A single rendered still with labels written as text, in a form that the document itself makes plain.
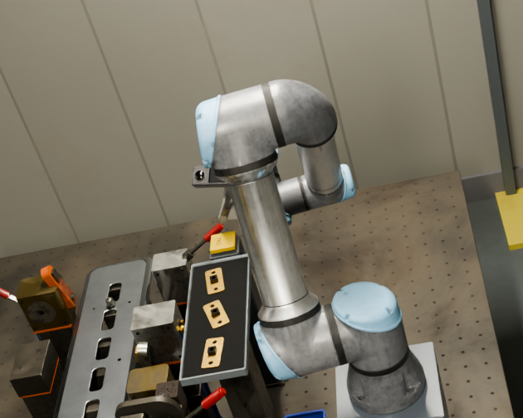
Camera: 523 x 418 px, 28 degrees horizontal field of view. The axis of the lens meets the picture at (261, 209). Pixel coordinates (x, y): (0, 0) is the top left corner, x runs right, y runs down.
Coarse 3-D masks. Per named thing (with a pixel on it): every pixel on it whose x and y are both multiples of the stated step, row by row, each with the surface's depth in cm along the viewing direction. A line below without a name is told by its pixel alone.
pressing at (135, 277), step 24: (120, 264) 273; (144, 264) 271; (96, 288) 268; (120, 288) 265; (144, 288) 262; (96, 312) 260; (120, 312) 257; (72, 336) 255; (96, 336) 252; (120, 336) 250; (72, 360) 247; (96, 360) 245; (120, 360) 243; (72, 384) 240; (120, 384) 236; (72, 408) 234
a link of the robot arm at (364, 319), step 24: (360, 288) 191; (384, 288) 191; (336, 312) 187; (360, 312) 186; (384, 312) 185; (336, 336) 187; (360, 336) 186; (384, 336) 187; (360, 360) 191; (384, 360) 190
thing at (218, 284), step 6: (210, 270) 234; (216, 270) 234; (210, 276) 231; (216, 276) 230; (210, 282) 231; (216, 282) 230; (222, 282) 230; (210, 288) 229; (216, 288) 229; (222, 288) 228; (210, 294) 228
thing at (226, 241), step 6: (222, 234) 245; (228, 234) 244; (234, 234) 244; (216, 240) 244; (222, 240) 243; (228, 240) 242; (234, 240) 242; (210, 246) 242; (216, 246) 241; (222, 246) 241; (228, 246) 240; (234, 246) 240; (216, 252) 241
